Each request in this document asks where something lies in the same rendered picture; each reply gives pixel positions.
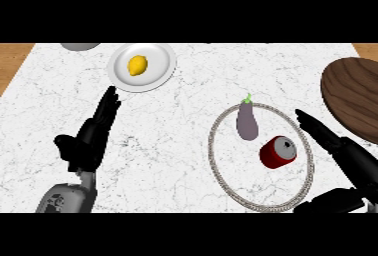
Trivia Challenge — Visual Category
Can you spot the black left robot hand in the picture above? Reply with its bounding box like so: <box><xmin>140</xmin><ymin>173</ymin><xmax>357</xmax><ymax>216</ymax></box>
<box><xmin>53</xmin><ymin>85</ymin><xmax>122</xmax><ymax>174</ymax></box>

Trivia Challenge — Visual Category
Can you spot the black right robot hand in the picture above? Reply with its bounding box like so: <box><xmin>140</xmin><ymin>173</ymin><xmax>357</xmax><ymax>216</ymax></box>
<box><xmin>292</xmin><ymin>108</ymin><xmax>378</xmax><ymax>214</ymax></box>

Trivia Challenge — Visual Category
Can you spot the red can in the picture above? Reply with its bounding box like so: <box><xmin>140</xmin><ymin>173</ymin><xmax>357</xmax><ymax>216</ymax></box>
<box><xmin>258</xmin><ymin>135</ymin><xmax>299</xmax><ymax>170</ymax></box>

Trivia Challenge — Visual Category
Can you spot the white bowl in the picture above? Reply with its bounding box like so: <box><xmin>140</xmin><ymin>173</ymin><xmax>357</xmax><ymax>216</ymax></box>
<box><xmin>106</xmin><ymin>43</ymin><xmax>177</xmax><ymax>93</ymax></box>

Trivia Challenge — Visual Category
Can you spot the round white placemat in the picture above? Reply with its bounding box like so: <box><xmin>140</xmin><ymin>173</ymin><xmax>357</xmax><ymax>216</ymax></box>
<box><xmin>206</xmin><ymin>102</ymin><xmax>316</xmax><ymax>213</ymax></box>

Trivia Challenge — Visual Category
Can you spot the round brown wooden board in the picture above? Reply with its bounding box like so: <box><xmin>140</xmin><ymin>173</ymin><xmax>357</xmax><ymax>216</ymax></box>
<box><xmin>318</xmin><ymin>56</ymin><xmax>378</xmax><ymax>146</ymax></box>

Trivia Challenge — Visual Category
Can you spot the purple eggplant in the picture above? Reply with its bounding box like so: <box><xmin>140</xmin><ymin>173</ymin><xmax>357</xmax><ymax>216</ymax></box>
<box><xmin>234</xmin><ymin>93</ymin><xmax>259</xmax><ymax>142</ymax></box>

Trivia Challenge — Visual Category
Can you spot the yellow lemon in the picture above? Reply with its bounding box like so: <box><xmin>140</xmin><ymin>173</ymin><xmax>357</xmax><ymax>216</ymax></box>
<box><xmin>127</xmin><ymin>54</ymin><xmax>149</xmax><ymax>77</ymax></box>

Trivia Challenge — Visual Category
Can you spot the grey round object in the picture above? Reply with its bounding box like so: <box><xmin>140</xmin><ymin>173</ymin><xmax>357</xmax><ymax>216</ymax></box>
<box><xmin>59</xmin><ymin>43</ymin><xmax>103</xmax><ymax>52</ymax></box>

